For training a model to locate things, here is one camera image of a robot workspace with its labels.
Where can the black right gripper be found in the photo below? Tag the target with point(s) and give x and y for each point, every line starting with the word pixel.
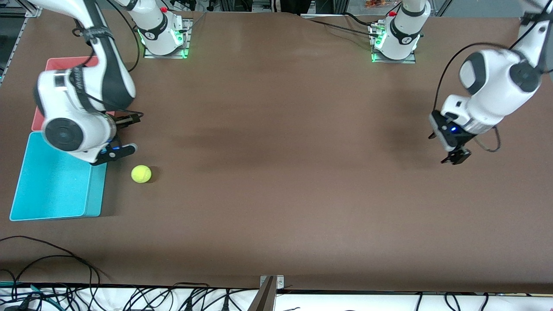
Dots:
pixel 122 125

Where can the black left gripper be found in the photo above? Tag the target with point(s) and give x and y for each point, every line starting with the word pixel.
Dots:
pixel 454 141

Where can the yellow tennis ball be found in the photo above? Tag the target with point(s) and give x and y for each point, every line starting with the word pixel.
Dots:
pixel 141 174

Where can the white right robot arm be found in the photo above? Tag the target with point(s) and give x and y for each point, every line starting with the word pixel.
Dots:
pixel 108 77

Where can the pink plastic bin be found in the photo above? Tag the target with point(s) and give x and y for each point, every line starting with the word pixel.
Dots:
pixel 60 63

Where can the blue plastic bin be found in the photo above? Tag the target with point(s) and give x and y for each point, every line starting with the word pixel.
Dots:
pixel 52 190

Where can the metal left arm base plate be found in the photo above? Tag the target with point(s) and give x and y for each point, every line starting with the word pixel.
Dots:
pixel 412 60

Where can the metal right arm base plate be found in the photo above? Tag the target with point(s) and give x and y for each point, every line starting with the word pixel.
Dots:
pixel 186 43

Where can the aluminium frame profile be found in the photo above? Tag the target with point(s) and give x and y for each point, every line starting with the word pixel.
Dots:
pixel 19 6

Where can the grey metal bracket post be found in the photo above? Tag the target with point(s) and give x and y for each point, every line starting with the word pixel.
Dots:
pixel 268 293

